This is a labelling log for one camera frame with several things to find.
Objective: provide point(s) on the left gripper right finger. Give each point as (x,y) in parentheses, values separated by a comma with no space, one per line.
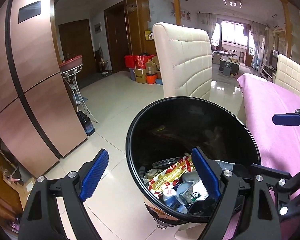
(258,218)

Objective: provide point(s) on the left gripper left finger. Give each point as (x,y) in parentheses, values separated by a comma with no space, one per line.
(41,218)

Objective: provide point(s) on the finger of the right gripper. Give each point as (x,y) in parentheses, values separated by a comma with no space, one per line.
(287,119)
(284,186)

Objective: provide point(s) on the red yellow snack wrapper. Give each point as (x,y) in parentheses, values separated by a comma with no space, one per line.
(170,177)

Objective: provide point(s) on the round clear plastic lid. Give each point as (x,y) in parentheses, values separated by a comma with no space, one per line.
(163,164)

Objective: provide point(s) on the torn blue cardboard box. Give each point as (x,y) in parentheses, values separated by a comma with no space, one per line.
(190,192)

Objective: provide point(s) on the dark brown medicine bottle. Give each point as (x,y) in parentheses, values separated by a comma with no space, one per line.
(168,194)

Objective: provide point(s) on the black round trash bin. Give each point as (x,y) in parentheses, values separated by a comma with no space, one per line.
(159,146)

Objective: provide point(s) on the purple floral tablecloth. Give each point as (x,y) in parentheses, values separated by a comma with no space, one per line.
(279,146)

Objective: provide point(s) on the cream chair middle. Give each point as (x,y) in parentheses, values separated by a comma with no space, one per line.
(288,74)

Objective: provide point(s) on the cream chair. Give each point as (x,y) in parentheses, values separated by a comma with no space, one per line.
(185,59)
(288,74)

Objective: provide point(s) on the coffee table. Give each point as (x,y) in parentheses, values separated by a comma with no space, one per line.
(230,65)

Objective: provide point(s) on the dark plastic jug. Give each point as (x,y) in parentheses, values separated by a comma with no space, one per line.
(86,123)

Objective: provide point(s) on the copper pink refrigerator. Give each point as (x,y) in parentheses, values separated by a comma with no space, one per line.
(38,123)

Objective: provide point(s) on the cream chair left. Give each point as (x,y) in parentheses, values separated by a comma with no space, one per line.
(185,59)

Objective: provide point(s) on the white metal plant stand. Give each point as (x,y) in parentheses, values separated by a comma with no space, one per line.
(69,74)

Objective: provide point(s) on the red basin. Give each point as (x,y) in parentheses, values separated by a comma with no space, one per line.
(71,63)

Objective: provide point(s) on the orange bucket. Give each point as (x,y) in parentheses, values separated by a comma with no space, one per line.
(151,78)

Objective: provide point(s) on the brown cardboard box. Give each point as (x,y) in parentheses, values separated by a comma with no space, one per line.
(152,67)

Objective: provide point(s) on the red gift bag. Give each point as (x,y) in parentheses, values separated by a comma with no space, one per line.
(137,61)

